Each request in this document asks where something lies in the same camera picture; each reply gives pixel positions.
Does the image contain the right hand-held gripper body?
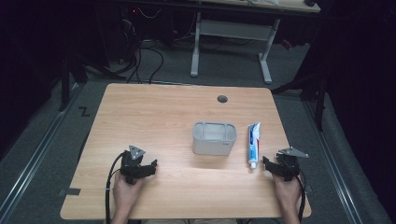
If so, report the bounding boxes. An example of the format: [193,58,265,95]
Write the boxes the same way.
[273,146,310,182]

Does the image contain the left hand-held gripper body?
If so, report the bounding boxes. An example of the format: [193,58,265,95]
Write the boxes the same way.
[120,145,148,186]

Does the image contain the blue and white toothpaste tube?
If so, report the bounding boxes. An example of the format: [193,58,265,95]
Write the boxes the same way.
[247,121,262,170]

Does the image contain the grey plastic holder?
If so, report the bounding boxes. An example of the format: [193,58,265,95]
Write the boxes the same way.
[191,120,238,157]

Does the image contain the person's right hand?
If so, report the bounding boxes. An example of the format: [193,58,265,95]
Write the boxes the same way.
[271,173,302,213]

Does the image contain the person's left hand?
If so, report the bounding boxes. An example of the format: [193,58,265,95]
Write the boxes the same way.
[112,171,145,215]

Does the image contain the black metal stand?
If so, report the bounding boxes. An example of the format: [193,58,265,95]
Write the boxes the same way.
[270,69,329,133]
[58,50,89,113]

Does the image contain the white-framed wooden desk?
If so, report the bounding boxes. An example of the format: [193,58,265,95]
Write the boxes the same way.
[189,0,321,85]

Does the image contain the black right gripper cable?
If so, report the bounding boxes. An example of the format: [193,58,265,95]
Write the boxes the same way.
[293,172,308,223]

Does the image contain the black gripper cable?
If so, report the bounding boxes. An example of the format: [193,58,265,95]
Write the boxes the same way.
[293,172,308,223]
[105,151,126,224]

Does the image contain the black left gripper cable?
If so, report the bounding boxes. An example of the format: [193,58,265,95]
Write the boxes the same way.
[105,151,126,224]

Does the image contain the metal floor rail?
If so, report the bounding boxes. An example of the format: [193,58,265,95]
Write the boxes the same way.
[302,100,364,224]
[0,83,86,220]

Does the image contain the black floor cables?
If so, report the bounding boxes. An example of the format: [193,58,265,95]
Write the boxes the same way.
[117,39,165,85]

